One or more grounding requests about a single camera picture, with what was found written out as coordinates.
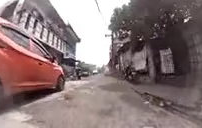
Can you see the red car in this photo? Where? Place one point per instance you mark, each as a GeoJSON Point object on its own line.
{"type": "Point", "coordinates": [22, 63]}

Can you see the shabby pale building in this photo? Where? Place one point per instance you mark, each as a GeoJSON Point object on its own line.
{"type": "Point", "coordinates": [139, 58]}

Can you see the large dark tree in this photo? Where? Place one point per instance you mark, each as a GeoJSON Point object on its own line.
{"type": "Point", "coordinates": [155, 20]}

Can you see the concrete pavement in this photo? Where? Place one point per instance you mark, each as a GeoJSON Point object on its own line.
{"type": "Point", "coordinates": [179, 95]}

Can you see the dark roadside gutter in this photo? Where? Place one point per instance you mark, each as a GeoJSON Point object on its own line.
{"type": "Point", "coordinates": [162, 101]}

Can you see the motorcycle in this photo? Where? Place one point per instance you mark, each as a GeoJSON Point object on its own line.
{"type": "Point", "coordinates": [129, 72]}

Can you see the dark vehicle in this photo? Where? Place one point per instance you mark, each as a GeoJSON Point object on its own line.
{"type": "Point", "coordinates": [85, 73]}

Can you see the grey asphalt road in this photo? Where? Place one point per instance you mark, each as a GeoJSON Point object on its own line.
{"type": "Point", "coordinates": [99, 106]}

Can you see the grey multi-storey building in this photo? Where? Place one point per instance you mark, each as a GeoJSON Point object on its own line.
{"type": "Point", "coordinates": [45, 28]}

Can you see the pale vehicle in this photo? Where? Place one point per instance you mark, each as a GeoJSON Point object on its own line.
{"type": "Point", "coordinates": [95, 71]}

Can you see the utility pole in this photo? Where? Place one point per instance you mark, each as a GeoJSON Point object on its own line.
{"type": "Point", "coordinates": [111, 50]}

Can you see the grey block wall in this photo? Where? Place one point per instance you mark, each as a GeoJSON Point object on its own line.
{"type": "Point", "coordinates": [197, 56]}

